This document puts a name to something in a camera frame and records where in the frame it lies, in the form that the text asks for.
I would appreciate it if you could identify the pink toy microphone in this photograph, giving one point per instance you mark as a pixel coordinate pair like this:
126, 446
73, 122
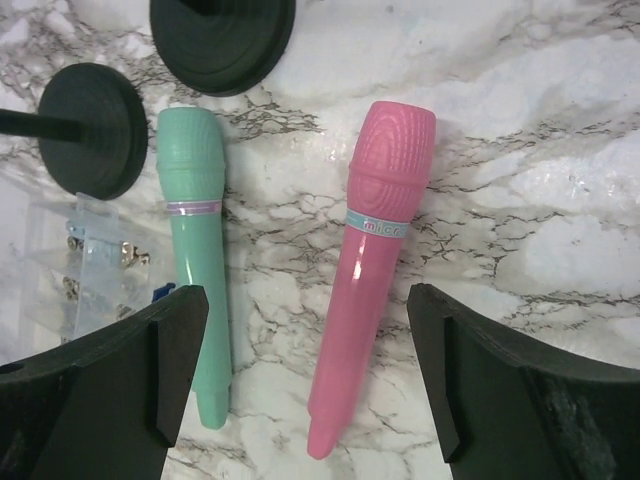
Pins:
388, 175

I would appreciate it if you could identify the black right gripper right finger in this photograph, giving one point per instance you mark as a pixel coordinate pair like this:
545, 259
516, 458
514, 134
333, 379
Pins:
508, 406

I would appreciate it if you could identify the mint green toy microphone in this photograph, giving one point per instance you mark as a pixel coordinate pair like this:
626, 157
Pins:
191, 168

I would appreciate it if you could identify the black round-base stand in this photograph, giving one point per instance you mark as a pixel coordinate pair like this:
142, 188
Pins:
91, 129
221, 48

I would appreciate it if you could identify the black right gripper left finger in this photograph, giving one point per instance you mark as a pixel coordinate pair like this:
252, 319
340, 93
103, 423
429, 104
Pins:
108, 405

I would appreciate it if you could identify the clear plastic screw box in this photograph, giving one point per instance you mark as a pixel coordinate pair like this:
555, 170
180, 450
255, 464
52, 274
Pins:
86, 267

